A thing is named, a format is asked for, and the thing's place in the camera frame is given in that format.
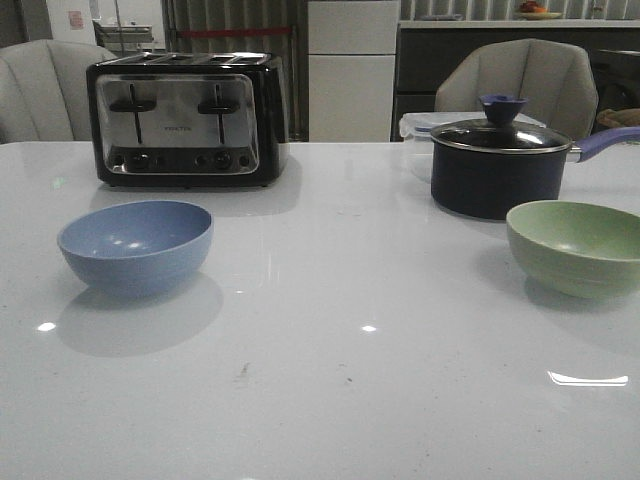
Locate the blue bowl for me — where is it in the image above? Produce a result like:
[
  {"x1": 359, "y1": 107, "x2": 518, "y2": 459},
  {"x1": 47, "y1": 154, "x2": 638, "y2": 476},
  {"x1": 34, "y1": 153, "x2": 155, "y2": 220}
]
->
[{"x1": 57, "y1": 200, "x2": 214, "y2": 298}]

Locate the green bowl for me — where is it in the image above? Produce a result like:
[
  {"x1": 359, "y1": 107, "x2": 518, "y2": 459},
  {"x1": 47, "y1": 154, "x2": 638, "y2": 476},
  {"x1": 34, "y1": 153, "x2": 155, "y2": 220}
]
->
[{"x1": 506, "y1": 200, "x2": 639, "y2": 299}]

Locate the clear plastic food container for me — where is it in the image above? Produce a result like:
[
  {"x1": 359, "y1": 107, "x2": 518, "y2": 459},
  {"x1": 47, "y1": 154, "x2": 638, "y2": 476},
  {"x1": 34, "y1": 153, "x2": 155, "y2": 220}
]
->
[{"x1": 399, "y1": 110, "x2": 547, "y2": 183}]

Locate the dark blue saucepan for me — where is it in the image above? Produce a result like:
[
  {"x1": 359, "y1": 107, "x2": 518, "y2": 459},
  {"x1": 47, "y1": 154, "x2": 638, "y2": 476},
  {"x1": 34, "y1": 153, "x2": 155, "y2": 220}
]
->
[{"x1": 431, "y1": 127, "x2": 639, "y2": 220}]

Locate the white refrigerator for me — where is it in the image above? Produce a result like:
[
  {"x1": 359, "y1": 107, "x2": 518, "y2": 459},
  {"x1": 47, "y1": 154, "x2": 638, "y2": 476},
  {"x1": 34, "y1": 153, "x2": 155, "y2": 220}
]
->
[{"x1": 308, "y1": 1, "x2": 401, "y2": 142}]

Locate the black and chrome toaster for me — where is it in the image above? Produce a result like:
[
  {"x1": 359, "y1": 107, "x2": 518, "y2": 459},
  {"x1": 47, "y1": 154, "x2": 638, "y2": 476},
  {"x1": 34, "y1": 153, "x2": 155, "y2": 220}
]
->
[{"x1": 86, "y1": 52, "x2": 289, "y2": 187}]

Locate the glass pot lid blue knob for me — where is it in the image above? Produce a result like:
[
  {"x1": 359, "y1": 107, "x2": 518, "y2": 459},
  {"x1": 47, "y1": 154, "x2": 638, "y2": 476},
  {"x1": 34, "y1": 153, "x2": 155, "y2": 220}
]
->
[{"x1": 430, "y1": 94, "x2": 571, "y2": 153}]

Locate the beige chair right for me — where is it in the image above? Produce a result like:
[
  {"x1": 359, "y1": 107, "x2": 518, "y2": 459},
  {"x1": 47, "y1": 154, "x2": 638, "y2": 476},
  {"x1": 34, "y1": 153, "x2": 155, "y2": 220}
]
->
[{"x1": 435, "y1": 38, "x2": 599, "y2": 140}]

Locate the beige chair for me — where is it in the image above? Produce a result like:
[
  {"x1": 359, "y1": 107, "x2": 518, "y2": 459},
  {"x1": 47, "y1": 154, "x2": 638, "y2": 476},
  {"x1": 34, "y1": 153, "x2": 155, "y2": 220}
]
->
[
  {"x1": 435, "y1": 38, "x2": 599, "y2": 140},
  {"x1": 1, "y1": 40, "x2": 115, "y2": 144}
]

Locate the fruit plate on counter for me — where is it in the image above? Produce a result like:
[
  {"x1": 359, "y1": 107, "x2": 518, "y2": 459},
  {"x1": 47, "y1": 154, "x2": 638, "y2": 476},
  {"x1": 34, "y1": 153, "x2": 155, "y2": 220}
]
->
[{"x1": 516, "y1": 0, "x2": 562, "y2": 21}]

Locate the beige chair left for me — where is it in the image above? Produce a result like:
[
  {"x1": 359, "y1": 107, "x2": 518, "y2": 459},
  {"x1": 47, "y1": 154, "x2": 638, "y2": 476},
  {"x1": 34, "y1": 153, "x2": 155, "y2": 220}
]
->
[{"x1": 1, "y1": 40, "x2": 115, "y2": 144}]

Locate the dark kitchen counter cabinet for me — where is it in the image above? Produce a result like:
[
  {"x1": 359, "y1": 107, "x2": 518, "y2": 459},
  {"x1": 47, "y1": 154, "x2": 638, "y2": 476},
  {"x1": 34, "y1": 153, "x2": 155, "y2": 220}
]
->
[{"x1": 392, "y1": 20, "x2": 639, "y2": 139}]

